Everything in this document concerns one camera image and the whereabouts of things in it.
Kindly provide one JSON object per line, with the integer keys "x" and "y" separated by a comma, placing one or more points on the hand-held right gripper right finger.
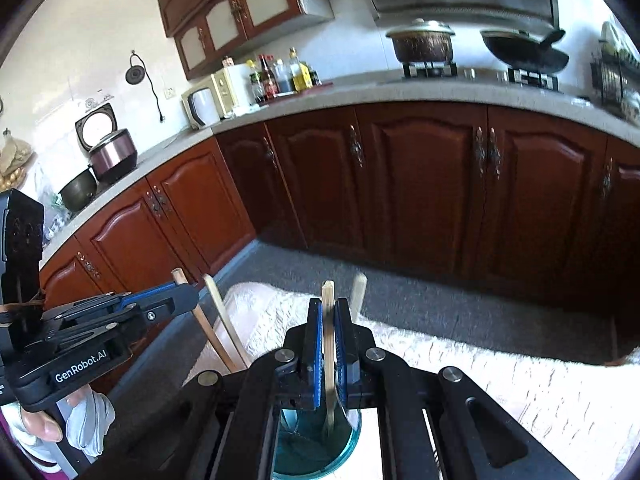
{"x": 342, "y": 350}

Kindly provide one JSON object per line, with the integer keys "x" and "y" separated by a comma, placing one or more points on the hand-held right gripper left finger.
{"x": 316, "y": 350}

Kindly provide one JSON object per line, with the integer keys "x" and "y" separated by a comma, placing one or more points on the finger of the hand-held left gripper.
{"x": 150, "y": 317}
{"x": 150, "y": 295}

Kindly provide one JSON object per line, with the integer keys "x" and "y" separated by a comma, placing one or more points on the wooden chopstick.
{"x": 357, "y": 290}
{"x": 328, "y": 294}
{"x": 225, "y": 320}
{"x": 210, "y": 335}

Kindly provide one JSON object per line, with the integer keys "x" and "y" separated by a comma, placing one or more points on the white utensil holder teal rim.
{"x": 310, "y": 450}

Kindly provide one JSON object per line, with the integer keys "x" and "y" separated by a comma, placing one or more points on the person's left forearm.
{"x": 7, "y": 440}

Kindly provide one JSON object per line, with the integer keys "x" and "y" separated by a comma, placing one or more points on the person's left hand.
{"x": 45, "y": 425}

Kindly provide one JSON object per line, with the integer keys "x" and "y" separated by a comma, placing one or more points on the white quilted tablecloth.
{"x": 450, "y": 350}

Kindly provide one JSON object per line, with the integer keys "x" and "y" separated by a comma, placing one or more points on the clear plastic bag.
{"x": 55, "y": 217}

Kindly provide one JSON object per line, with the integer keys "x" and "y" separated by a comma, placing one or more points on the dark metal pot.
{"x": 77, "y": 190}

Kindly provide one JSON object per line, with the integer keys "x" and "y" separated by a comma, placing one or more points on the maroon rice cooker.
{"x": 107, "y": 147}

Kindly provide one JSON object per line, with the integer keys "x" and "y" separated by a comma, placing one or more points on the brown wooden base cabinets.
{"x": 425, "y": 185}

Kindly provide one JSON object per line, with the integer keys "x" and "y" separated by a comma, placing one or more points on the tan bag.
{"x": 12, "y": 152}

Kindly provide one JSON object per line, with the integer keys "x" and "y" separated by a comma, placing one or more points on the beige microwave oven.
{"x": 222, "y": 92}

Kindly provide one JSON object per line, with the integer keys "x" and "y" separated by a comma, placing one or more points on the white rectangular container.
{"x": 241, "y": 85}

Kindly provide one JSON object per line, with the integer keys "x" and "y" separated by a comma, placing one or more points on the dark bottle with light cap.
{"x": 257, "y": 85}

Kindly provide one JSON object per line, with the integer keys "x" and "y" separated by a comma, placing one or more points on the red label bottle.
{"x": 268, "y": 80}

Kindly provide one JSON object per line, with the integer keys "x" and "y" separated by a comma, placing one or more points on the grey stone countertop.
{"x": 400, "y": 92}

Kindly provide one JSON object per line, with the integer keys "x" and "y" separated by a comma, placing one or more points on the yellow oil bottle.
{"x": 299, "y": 74}

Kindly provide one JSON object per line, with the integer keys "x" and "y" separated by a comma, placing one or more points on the small dark bottle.
{"x": 314, "y": 76}

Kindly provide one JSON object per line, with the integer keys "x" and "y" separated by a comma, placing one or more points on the gas stove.
{"x": 480, "y": 77}

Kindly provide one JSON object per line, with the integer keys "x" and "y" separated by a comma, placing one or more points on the dark cooking pot with lid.
{"x": 422, "y": 42}

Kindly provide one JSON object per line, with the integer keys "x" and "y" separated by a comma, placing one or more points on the black wok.
{"x": 525, "y": 50}

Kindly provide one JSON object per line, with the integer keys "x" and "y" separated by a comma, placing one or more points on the white wall socket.
{"x": 170, "y": 92}

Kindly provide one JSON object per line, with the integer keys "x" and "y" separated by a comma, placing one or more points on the brown wooden wall cabinets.
{"x": 235, "y": 5}

